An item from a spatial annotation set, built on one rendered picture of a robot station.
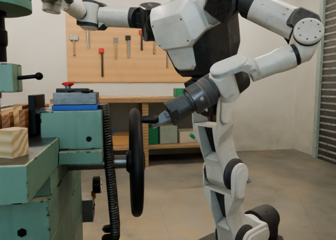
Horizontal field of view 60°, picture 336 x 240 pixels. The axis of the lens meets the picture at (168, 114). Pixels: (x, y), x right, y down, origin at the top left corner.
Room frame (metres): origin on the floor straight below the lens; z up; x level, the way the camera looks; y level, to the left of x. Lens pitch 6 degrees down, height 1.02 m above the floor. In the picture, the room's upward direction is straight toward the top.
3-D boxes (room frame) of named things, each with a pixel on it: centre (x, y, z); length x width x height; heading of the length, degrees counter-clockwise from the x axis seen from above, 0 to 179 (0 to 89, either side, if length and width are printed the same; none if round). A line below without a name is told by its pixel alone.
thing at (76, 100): (0.73, 0.23, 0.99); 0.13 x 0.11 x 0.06; 9
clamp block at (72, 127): (0.72, 0.23, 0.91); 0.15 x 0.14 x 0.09; 9
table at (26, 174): (0.71, 0.31, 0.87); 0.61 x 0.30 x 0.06; 9
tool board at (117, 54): (4.10, 0.36, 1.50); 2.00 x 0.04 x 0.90; 100
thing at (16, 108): (0.74, 0.35, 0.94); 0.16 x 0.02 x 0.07; 9
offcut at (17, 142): (0.48, 0.26, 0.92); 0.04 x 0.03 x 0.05; 161
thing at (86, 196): (1.01, 0.33, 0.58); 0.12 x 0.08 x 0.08; 99
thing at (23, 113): (0.74, 0.34, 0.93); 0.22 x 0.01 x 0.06; 9
